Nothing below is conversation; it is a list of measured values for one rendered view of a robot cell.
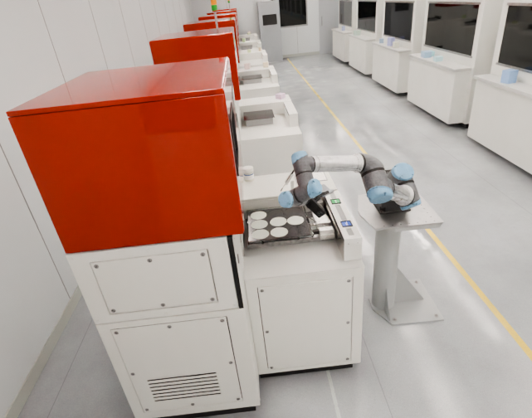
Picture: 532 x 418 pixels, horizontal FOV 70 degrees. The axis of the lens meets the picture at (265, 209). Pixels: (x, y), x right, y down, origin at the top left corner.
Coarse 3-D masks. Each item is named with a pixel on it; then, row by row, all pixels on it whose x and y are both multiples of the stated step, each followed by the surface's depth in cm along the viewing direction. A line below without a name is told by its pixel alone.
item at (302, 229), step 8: (280, 208) 241; (288, 208) 240; (296, 208) 239; (248, 216) 235; (272, 216) 233; (280, 216) 232; (288, 216) 231; (304, 216) 229; (288, 224) 223; (304, 224) 222; (288, 232) 216; (296, 232) 215; (304, 232) 214; (256, 240) 212; (264, 240) 212
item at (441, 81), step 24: (432, 0) 638; (456, 0) 568; (480, 0) 514; (432, 24) 647; (456, 24) 575; (480, 24) 519; (432, 48) 657; (456, 48) 582; (480, 48) 532; (432, 72) 621; (456, 72) 554; (480, 72) 548; (408, 96) 725; (432, 96) 630; (456, 96) 571; (456, 120) 589
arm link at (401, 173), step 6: (396, 168) 215; (402, 168) 215; (408, 168) 215; (390, 174) 220; (396, 174) 214; (402, 174) 213; (408, 174) 213; (396, 180) 216; (402, 180) 213; (408, 180) 214
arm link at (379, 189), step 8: (376, 168) 181; (368, 176) 181; (376, 176) 180; (384, 176) 181; (368, 184) 181; (376, 184) 179; (384, 184) 179; (392, 184) 184; (408, 184) 213; (368, 192) 181; (376, 192) 178; (384, 192) 178; (392, 192) 180; (400, 192) 196; (408, 192) 206; (416, 192) 211; (368, 200) 184; (376, 200) 182; (384, 200) 184; (392, 200) 201; (400, 200) 202; (408, 200) 208; (416, 200) 210; (408, 208) 217
